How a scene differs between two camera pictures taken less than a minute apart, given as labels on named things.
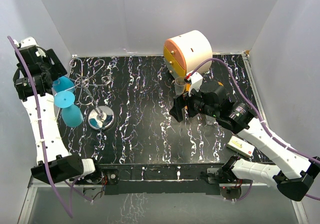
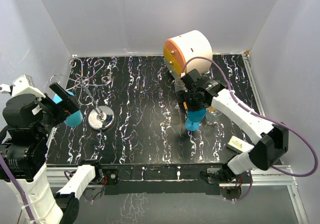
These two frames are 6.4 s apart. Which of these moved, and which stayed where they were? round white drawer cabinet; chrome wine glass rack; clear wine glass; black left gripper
Moved: black left gripper
Stayed: round white drawer cabinet; chrome wine glass rack; clear wine glass
